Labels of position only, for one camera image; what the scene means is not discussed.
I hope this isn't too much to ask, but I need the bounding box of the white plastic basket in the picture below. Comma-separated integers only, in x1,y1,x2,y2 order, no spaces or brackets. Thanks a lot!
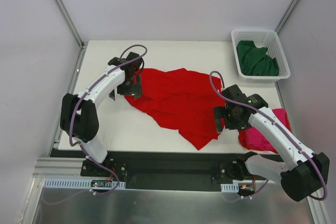
231,28,291,83

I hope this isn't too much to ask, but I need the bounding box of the folded red t shirt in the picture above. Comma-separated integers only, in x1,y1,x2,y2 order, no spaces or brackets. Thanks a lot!
237,108,292,154

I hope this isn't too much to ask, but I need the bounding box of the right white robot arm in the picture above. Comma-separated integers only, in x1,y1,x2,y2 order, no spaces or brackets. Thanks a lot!
214,85,330,201

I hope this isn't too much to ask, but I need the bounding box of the red t shirt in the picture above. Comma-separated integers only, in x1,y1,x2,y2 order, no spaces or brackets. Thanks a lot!
237,108,292,154
125,68,225,150

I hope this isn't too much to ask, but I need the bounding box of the aluminium rail frame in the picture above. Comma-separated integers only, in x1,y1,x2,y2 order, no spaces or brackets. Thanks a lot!
32,40,331,224

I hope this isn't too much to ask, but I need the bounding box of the white cable duct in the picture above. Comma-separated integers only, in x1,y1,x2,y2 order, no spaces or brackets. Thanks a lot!
220,183,239,193
44,178,126,190

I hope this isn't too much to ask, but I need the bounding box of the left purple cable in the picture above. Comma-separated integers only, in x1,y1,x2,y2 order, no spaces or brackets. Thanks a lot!
41,45,148,205

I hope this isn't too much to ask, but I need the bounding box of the green t shirt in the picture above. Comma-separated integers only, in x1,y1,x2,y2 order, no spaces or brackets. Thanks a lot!
236,40,280,76

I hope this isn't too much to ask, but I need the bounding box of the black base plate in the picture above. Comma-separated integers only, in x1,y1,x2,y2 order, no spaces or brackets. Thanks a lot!
80,151,267,190

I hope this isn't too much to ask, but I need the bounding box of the left white cable duct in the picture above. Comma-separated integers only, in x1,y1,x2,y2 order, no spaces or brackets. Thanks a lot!
44,178,126,190

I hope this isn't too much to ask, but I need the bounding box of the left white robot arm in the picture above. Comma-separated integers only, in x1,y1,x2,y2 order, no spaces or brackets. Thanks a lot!
60,52,144,176

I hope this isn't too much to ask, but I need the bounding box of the purple cable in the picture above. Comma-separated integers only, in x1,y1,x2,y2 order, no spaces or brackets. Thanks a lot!
41,45,148,205
208,70,329,201

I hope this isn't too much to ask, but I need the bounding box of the right white cable duct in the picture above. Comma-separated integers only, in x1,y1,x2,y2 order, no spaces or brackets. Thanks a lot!
220,183,239,193

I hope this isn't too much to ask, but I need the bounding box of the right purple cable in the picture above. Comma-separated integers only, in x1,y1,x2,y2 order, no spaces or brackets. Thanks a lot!
208,70,329,201

